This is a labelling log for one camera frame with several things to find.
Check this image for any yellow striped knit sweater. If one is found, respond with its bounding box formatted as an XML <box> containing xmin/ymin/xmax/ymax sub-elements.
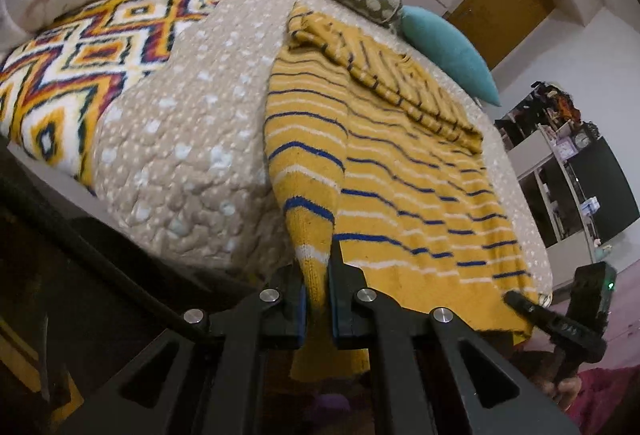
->
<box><xmin>262</xmin><ymin>1</ymin><xmax>542</xmax><ymax>384</ymax></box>

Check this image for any black bar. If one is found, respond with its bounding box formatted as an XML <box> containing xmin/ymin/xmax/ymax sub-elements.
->
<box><xmin>0</xmin><ymin>135</ymin><xmax>221</xmax><ymax>331</ymax></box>

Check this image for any teal pillow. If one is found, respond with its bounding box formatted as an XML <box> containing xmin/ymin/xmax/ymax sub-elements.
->
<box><xmin>400</xmin><ymin>5</ymin><xmax>502</xmax><ymax>108</ymax></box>

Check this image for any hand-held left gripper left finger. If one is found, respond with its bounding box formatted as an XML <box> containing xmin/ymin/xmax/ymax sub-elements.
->
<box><xmin>65</xmin><ymin>265</ymin><xmax>307</xmax><ymax>435</ymax></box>

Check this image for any person's right hand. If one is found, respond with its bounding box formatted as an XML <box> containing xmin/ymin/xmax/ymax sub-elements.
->
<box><xmin>520</xmin><ymin>349</ymin><xmax>585</xmax><ymax>412</ymax></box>

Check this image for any wooden door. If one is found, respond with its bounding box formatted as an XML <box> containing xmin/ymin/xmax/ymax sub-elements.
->
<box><xmin>445</xmin><ymin>0</ymin><xmax>557</xmax><ymax>70</ymax></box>

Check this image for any colourful diamond pattern blanket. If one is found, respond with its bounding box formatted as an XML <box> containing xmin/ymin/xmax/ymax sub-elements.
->
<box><xmin>0</xmin><ymin>0</ymin><xmax>266</xmax><ymax>196</ymax></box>

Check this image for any white shelf unit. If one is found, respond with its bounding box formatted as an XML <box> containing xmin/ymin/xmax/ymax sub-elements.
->
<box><xmin>514</xmin><ymin>124</ymin><xmax>617</xmax><ymax>262</ymax></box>

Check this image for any pink garment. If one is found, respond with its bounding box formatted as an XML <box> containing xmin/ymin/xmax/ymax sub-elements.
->
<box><xmin>565</xmin><ymin>285</ymin><xmax>640</xmax><ymax>435</ymax></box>

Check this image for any black screen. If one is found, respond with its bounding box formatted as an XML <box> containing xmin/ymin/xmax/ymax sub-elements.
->
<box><xmin>542</xmin><ymin>137</ymin><xmax>640</xmax><ymax>248</ymax></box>

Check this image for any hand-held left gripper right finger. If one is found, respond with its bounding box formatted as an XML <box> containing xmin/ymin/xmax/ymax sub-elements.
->
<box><xmin>327</xmin><ymin>241</ymin><xmax>581</xmax><ymax>435</ymax></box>

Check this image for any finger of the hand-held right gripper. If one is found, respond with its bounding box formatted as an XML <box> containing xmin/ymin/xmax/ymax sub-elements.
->
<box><xmin>502</xmin><ymin>290</ymin><xmax>607</xmax><ymax>364</ymax></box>

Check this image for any pile of dark clutter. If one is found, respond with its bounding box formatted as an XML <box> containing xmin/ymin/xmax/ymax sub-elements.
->
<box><xmin>494</xmin><ymin>82</ymin><xmax>601</xmax><ymax>152</ymax></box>

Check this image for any beige dotted quilt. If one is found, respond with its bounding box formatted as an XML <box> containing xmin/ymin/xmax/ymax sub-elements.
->
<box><xmin>92</xmin><ymin>0</ymin><xmax>555</xmax><ymax>301</ymax></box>

